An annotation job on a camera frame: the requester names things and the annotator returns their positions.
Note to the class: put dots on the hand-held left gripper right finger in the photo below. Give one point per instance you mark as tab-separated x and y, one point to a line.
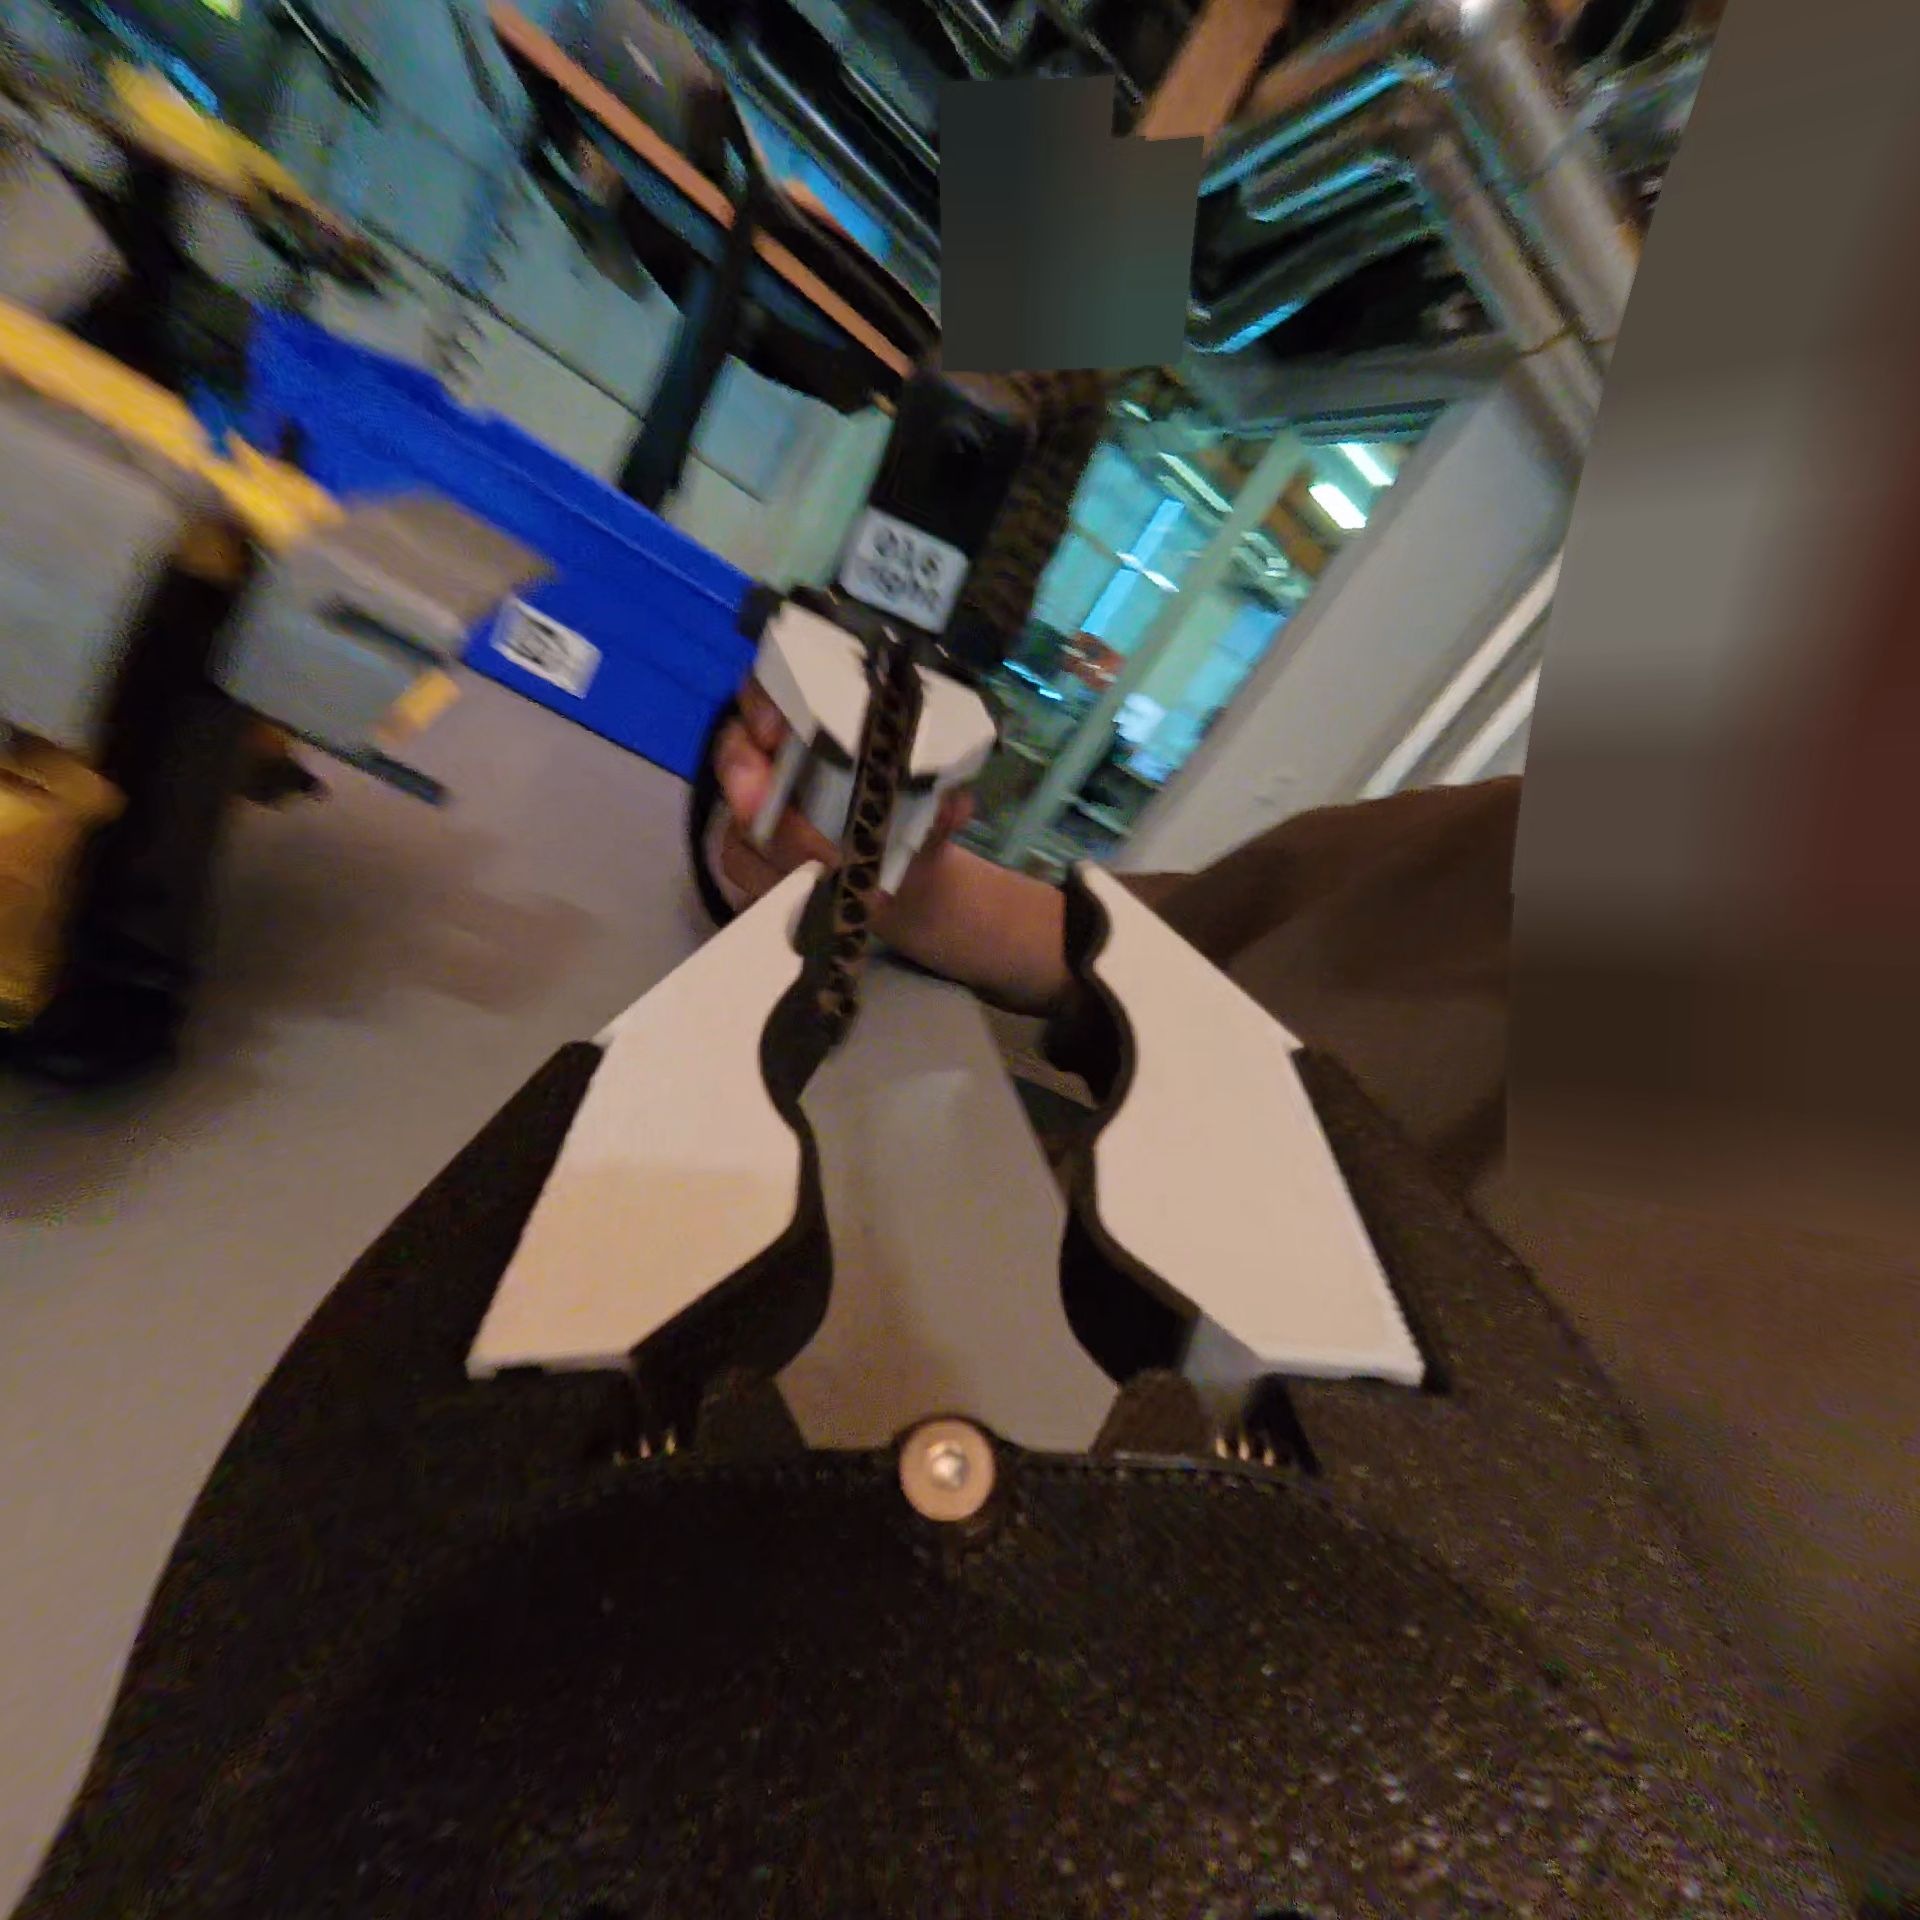
1244	1185

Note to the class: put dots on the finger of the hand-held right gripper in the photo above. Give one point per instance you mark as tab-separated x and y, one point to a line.
944	735
818	675

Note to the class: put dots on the metal duct pipe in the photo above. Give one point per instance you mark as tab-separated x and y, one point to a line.
1515	194

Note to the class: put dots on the yellow grey building-block toy vehicle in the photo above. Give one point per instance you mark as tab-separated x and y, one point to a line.
90	556

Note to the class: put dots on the person's right hand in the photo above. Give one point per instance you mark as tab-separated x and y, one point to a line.
751	868

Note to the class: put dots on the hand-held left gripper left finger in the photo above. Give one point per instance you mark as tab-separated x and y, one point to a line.
644	1171

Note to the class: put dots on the blue plastic bin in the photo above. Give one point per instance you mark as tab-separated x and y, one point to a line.
450	495

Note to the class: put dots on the person's right forearm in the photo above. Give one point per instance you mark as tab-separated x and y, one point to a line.
1319	931

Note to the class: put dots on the wooden table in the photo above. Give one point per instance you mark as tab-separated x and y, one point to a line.
698	346

